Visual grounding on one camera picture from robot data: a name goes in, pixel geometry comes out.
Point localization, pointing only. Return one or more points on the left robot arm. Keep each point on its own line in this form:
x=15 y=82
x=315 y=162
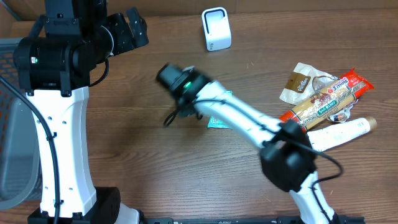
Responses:
x=54 y=63

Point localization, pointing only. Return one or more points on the brown cardboard backdrop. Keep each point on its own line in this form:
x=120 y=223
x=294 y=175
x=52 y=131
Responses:
x=192 y=7

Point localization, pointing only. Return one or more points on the red San Remo spaghetti pack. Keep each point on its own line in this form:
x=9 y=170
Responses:
x=328 y=101

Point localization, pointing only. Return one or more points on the white barcode scanner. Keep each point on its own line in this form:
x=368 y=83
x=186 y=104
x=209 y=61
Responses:
x=216 y=29

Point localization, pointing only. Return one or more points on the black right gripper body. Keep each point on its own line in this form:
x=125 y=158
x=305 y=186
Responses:
x=189 y=110

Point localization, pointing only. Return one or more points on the brown white snack bag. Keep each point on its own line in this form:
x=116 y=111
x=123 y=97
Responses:
x=304 y=81

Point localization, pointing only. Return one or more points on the white Pantene tube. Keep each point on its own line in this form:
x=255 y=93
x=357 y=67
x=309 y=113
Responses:
x=338 y=134

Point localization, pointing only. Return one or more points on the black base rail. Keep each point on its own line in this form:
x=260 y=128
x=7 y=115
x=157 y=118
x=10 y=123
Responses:
x=278 y=220

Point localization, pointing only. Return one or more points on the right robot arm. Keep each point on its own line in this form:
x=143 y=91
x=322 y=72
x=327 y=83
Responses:
x=287 y=158

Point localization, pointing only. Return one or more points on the grey plastic mesh basket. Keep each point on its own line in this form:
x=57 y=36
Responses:
x=21 y=178

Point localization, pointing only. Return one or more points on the teal wipes packet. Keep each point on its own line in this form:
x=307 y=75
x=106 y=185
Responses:
x=215 y=123

